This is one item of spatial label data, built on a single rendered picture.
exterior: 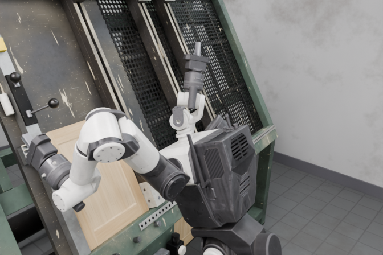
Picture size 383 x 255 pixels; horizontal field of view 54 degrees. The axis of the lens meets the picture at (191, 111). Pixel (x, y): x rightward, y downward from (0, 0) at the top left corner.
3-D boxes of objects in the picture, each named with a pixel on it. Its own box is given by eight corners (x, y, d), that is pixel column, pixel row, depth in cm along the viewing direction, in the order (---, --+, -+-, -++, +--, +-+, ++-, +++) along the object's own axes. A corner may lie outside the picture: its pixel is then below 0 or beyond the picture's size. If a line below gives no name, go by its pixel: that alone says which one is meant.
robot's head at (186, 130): (194, 128, 142) (187, 106, 141) (192, 133, 132) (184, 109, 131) (176, 133, 143) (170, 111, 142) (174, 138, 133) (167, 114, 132)
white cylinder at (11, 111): (-4, 96, 136) (4, 116, 136) (0, 94, 135) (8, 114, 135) (4, 94, 139) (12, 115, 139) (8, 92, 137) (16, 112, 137)
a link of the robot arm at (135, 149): (130, 132, 89) (164, 171, 107) (118, 95, 97) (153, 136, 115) (87, 154, 90) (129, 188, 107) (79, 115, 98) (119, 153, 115)
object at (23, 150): (24, 165, 136) (28, 164, 135) (16, 147, 136) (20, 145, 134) (33, 161, 140) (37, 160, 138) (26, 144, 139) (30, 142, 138)
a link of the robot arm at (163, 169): (150, 184, 106) (167, 201, 117) (171, 160, 108) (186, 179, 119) (125, 163, 113) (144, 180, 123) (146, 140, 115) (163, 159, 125)
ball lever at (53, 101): (25, 120, 137) (57, 106, 135) (21, 110, 137) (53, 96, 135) (30, 119, 140) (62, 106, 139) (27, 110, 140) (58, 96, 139)
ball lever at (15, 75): (12, 90, 138) (11, 83, 126) (8, 81, 138) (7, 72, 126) (23, 87, 140) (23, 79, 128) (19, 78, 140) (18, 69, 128)
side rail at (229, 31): (257, 128, 296) (269, 125, 289) (203, -1, 294) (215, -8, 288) (260, 126, 302) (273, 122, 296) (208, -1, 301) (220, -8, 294)
